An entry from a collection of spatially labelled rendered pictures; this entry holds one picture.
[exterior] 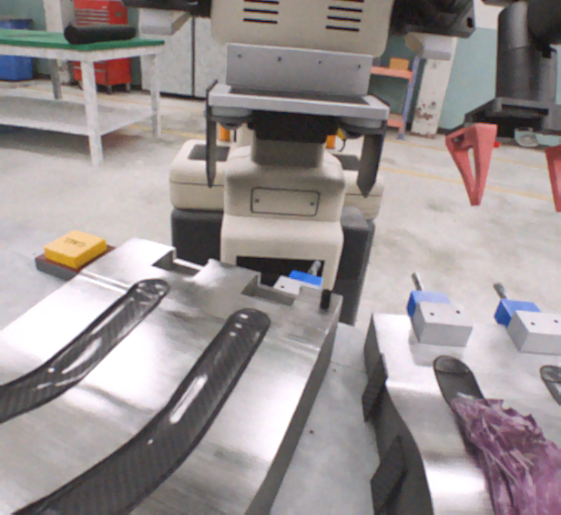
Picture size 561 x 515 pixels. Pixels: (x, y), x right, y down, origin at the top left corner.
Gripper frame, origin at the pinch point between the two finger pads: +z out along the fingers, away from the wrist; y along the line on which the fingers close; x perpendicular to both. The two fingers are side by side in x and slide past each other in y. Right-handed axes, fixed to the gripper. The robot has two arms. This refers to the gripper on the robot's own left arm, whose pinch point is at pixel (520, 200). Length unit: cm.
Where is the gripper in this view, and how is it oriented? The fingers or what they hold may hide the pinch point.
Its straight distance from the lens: 47.8
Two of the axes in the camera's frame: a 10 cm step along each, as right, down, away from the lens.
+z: -0.6, 10.0, 0.1
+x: -0.6, -0.2, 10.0
